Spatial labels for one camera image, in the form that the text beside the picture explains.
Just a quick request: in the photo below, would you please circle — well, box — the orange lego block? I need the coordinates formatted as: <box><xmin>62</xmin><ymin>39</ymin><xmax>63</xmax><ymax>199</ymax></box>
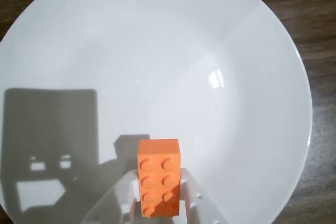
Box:
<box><xmin>136</xmin><ymin>138</ymin><xmax>183</xmax><ymax>219</ymax></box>

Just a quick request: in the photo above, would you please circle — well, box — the white round plate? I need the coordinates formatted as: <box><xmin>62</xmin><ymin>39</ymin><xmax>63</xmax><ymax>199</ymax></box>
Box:
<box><xmin>0</xmin><ymin>0</ymin><xmax>313</xmax><ymax>224</ymax></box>

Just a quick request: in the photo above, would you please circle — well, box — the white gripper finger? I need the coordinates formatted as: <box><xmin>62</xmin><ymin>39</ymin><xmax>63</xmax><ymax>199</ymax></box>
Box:
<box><xmin>179</xmin><ymin>167</ymin><xmax>228</xmax><ymax>224</ymax></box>
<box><xmin>82</xmin><ymin>169</ymin><xmax>140</xmax><ymax>224</ymax></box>

